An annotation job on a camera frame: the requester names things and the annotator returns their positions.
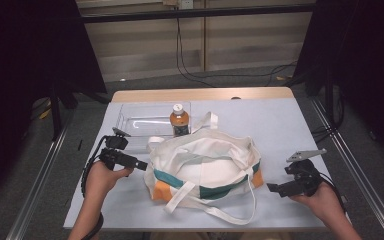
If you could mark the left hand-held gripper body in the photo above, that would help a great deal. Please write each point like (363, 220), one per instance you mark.
(118, 155)

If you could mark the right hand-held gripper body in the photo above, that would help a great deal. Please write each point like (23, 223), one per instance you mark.
(305, 176)

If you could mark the white canvas tote bag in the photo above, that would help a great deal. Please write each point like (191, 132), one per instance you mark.
(206, 166)

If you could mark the person's right hand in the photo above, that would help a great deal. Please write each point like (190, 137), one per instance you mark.
(320, 200)

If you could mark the person's left hand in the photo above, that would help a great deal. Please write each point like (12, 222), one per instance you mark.
(101, 180)

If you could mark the clear plastic tray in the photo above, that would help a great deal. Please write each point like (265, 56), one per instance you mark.
(146, 120)

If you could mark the orange drink bottle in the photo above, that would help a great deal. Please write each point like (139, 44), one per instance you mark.
(179, 121)

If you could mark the pale blue table mat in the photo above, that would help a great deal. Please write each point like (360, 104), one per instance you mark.
(280, 123)

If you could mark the wooden table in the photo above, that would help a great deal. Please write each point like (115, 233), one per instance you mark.
(200, 94)

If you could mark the black curtain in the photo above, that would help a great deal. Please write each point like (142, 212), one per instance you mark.
(363, 66)
(30, 66)

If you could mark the black horizontal bar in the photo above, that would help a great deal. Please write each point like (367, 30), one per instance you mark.
(196, 13)

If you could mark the metal floor rail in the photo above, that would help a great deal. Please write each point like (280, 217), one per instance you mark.
(356, 166)
(40, 180)

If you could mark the white wall socket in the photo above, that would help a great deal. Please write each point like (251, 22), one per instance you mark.
(186, 3)

